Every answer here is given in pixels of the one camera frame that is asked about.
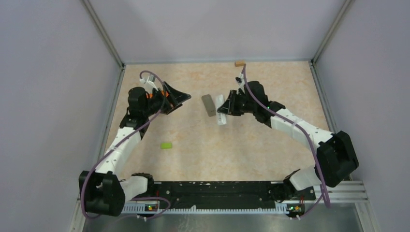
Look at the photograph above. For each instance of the tan wooden block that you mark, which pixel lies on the tan wooden block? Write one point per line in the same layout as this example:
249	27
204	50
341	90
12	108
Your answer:
239	63

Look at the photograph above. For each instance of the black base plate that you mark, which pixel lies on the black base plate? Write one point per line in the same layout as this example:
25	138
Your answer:
225	195

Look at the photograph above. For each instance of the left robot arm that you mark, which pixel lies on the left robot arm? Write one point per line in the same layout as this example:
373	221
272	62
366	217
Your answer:
101	190

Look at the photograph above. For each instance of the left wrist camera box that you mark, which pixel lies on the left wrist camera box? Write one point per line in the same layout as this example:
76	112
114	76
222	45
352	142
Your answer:
148	84

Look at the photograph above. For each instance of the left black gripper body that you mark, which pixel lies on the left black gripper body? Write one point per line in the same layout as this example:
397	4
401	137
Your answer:
154	103

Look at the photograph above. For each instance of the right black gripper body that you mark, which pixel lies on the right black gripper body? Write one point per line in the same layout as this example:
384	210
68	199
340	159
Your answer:
239	104

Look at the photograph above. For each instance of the green block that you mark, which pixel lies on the green block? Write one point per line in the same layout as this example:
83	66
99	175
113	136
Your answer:
166	145

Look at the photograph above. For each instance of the orange tape roll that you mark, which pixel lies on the orange tape roll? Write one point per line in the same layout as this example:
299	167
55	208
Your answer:
157	93

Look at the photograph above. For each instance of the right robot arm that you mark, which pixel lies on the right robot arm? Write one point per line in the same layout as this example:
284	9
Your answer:
335	157

